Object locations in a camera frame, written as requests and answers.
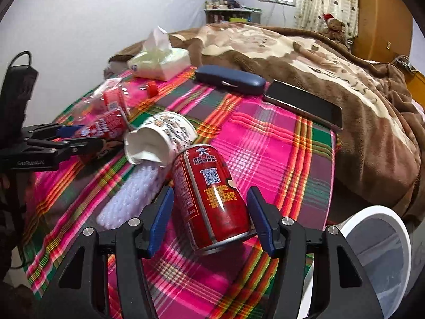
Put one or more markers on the white foam wrap roll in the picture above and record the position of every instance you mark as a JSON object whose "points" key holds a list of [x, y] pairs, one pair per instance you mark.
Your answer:
{"points": [[132, 189]]}

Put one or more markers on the red bottle cap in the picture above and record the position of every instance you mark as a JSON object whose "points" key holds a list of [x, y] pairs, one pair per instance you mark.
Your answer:
{"points": [[152, 88]]}

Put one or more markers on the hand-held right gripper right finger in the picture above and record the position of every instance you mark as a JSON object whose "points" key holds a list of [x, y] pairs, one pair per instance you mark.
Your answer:
{"points": [[262, 221]]}

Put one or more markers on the wooden wardrobe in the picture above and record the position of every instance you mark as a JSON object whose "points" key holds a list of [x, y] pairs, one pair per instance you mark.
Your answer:
{"points": [[381, 13]]}

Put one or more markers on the heart patterned curtain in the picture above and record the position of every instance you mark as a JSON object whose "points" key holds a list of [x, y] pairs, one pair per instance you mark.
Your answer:
{"points": [[318, 0]]}

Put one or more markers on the pink green plaid cloth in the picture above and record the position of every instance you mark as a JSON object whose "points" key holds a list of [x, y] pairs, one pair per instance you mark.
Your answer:
{"points": [[265, 133]]}

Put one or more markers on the white trash bin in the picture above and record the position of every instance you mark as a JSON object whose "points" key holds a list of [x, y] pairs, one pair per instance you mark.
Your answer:
{"points": [[375, 213]]}

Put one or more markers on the brown printed blanket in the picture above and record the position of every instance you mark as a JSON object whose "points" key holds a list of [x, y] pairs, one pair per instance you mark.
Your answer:
{"points": [[365, 106]]}

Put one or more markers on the black smartphone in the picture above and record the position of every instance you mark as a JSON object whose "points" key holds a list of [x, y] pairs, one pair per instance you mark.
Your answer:
{"points": [[302, 103]]}

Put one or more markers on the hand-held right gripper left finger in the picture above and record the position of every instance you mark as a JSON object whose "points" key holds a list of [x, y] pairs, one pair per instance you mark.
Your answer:
{"points": [[159, 221]]}

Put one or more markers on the red drink can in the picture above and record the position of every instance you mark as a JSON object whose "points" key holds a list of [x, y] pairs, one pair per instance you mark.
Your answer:
{"points": [[206, 186]]}

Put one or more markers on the wooden headboard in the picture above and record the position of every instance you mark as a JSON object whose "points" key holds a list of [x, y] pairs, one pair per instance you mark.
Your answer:
{"points": [[418, 83]]}

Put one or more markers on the teddy bear with santa hat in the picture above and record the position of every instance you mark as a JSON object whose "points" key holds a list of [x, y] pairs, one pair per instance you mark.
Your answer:
{"points": [[335, 26]]}

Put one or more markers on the soft tissue pack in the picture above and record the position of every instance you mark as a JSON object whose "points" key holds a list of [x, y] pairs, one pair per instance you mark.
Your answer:
{"points": [[162, 63]]}

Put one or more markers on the printed paper cup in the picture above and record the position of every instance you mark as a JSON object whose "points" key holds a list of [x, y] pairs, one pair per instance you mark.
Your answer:
{"points": [[172, 129]]}

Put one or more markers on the clear bottle with red label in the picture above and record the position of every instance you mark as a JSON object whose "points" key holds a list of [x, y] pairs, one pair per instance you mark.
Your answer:
{"points": [[106, 123]]}

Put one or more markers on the dark blue glasses case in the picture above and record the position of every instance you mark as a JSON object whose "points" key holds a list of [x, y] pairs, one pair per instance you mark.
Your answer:
{"points": [[229, 78]]}

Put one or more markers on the cluttered desk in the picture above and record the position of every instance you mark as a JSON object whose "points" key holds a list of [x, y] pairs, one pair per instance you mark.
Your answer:
{"points": [[232, 15]]}

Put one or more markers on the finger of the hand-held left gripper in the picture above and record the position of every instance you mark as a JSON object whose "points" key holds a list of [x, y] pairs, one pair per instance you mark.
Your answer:
{"points": [[49, 130], [76, 146]]}

